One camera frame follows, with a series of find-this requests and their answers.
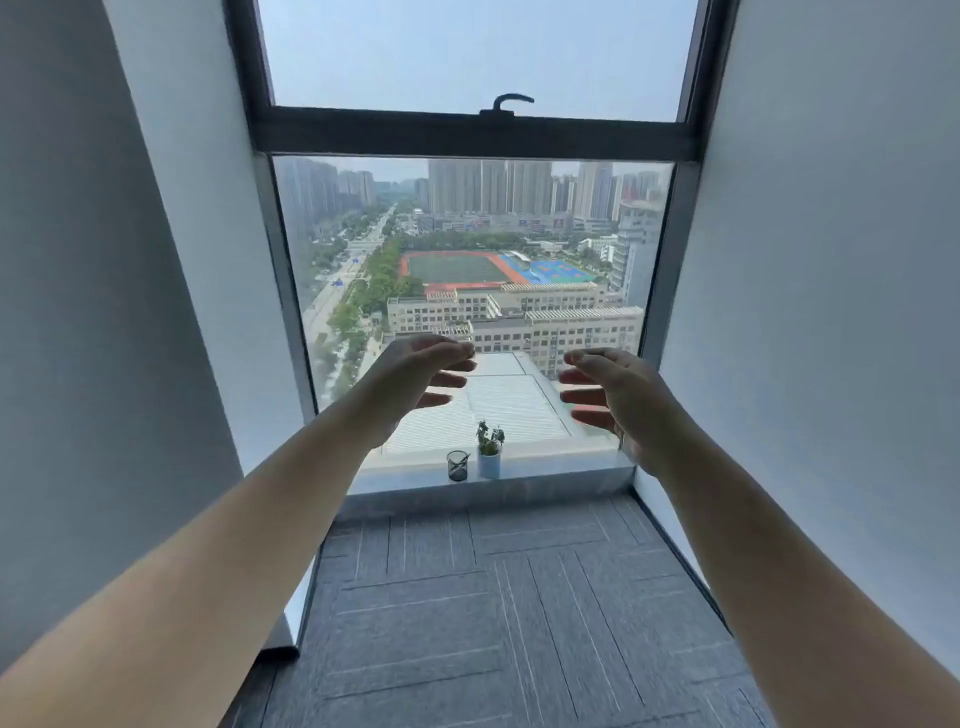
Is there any person's right hand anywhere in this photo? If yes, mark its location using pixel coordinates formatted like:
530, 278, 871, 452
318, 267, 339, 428
558, 347, 689, 468

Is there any person's left hand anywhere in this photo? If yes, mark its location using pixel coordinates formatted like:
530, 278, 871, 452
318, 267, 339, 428
339, 334, 479, 453

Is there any grey stone windowsill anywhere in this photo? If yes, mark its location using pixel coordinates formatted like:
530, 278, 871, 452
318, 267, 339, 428
347, 463, 640, 520

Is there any person's right forearm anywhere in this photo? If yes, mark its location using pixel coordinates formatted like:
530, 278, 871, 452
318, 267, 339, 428
636, 429, 960, 728

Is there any person's left forearm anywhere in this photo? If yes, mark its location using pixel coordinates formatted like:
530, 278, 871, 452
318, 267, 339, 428
0, 402, 376, 728

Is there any dark metal window frame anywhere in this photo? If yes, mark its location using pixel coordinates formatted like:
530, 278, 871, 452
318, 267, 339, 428
223, 0, 742, 481

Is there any small plant in white pot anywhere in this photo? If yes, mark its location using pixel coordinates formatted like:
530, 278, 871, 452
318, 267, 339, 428
475, 420, 507, 481

